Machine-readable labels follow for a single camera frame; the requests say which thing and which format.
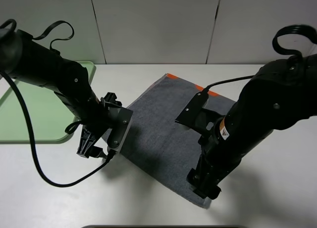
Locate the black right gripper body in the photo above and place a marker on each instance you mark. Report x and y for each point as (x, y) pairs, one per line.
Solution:
(217, 160)

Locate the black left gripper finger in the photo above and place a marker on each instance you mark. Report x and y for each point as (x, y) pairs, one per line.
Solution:
(87, 140)
(110, 100)

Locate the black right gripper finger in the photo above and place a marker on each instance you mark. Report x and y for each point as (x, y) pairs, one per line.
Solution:
(214, 192)
(199, 185)

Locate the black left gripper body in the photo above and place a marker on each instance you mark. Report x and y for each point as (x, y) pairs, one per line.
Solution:
(105, 118)

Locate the grey towel with orange stripe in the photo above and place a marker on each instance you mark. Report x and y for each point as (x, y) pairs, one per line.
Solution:
(157, 144)

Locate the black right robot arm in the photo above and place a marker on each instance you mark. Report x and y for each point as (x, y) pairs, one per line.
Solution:
(282, 93)

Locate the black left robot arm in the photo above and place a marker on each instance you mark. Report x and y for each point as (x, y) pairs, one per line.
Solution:
(23, 59)

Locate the light green plastic tray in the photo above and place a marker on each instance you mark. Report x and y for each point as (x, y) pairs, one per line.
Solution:
(49, 116)

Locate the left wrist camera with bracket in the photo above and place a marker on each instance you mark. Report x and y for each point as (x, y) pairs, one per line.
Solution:
(122, 118)

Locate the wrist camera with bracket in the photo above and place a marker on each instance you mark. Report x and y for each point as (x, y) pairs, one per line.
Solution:
(122, 118)
(196, 117)

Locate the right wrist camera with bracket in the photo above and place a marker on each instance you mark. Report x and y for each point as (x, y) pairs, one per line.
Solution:
(196, 117)

